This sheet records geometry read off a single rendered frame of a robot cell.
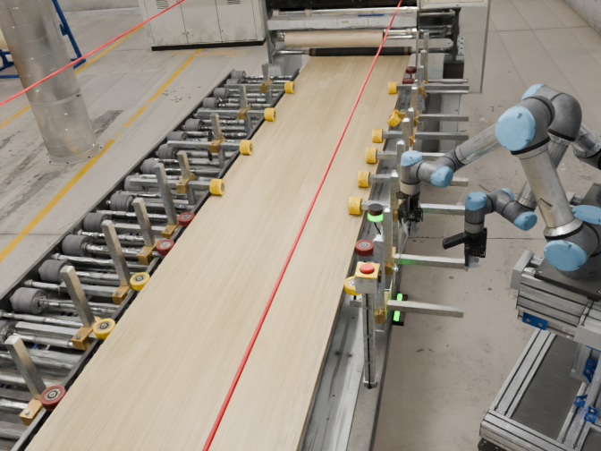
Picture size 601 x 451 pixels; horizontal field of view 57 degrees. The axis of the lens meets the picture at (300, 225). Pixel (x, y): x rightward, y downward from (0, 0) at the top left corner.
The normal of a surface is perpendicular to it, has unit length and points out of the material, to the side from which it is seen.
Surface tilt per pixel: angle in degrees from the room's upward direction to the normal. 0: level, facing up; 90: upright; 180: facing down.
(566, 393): 0
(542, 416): 0
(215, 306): 0
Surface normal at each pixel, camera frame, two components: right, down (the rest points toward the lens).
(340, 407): -0.09, -0.83
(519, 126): -0.75, 0.34
